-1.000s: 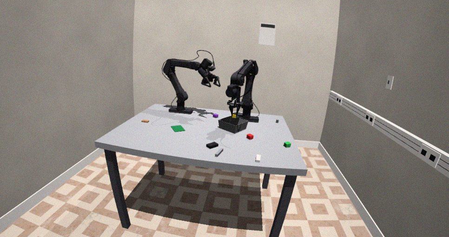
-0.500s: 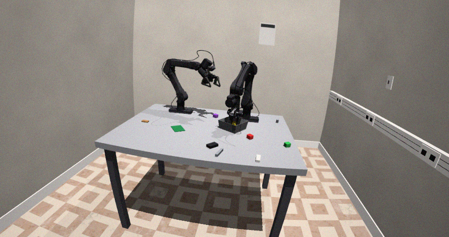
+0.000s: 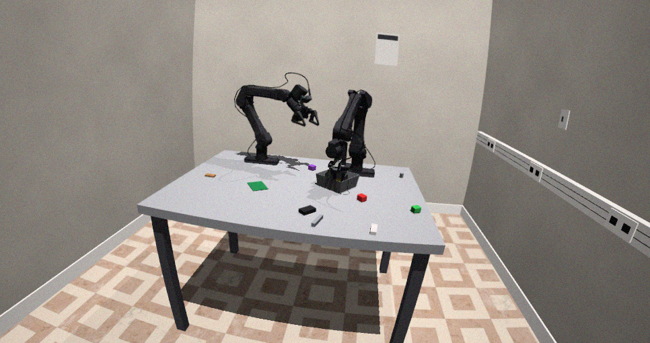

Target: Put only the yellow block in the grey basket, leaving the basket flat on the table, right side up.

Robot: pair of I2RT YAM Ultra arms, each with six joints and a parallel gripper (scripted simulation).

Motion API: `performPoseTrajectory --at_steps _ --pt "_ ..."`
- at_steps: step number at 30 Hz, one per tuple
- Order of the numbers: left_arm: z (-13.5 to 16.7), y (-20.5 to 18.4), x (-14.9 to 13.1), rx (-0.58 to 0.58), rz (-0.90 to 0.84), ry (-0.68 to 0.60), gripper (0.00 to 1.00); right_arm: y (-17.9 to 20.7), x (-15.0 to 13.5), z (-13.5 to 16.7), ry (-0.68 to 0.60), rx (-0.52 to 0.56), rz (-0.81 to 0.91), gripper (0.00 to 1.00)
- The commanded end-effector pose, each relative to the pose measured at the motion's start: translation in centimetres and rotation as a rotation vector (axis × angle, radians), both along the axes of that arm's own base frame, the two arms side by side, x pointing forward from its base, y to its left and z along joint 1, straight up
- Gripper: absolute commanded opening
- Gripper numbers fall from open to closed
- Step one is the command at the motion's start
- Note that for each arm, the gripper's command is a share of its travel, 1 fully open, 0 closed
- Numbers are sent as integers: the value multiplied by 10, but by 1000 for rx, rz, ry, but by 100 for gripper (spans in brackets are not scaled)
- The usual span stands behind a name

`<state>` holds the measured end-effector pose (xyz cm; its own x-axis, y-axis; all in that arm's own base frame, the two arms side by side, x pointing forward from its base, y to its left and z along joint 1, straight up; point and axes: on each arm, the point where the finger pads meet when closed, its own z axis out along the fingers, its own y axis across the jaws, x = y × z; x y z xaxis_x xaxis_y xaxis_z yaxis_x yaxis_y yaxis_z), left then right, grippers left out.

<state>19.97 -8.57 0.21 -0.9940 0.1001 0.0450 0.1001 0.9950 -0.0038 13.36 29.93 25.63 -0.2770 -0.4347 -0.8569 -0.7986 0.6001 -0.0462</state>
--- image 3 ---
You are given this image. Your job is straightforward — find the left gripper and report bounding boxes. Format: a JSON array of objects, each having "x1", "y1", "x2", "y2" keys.
[{"x1": 329, "y1": 154, "x2": 351, "y2": 182}]

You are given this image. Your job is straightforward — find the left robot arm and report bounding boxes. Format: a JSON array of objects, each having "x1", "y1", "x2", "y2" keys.
[{"x1": 326, "y1": 89, "x2": 375, "y2": 175}]

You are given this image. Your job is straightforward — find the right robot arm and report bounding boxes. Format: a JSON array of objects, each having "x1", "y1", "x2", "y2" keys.
[{"x1": 236, "y1": 85, "x2": 312, "y2": 163}]

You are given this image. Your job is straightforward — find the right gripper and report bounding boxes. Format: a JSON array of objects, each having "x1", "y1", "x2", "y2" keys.
[{"x1": 291, "y1": 100, "x2": 320, "y2": 126}]

